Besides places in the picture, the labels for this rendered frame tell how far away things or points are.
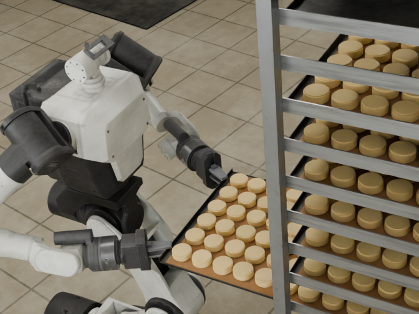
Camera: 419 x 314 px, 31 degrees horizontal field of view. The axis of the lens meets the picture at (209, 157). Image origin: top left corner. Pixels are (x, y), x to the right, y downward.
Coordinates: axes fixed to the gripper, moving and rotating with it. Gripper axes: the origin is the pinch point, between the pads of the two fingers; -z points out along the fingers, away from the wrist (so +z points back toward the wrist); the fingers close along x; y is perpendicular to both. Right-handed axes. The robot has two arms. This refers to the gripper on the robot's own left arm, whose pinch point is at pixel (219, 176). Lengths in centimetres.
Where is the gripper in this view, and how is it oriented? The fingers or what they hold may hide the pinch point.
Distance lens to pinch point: 215.8
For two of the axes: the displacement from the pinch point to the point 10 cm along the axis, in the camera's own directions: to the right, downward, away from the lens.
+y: 8.5, -3.7, 3.8
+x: -0.9, -8.1, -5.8
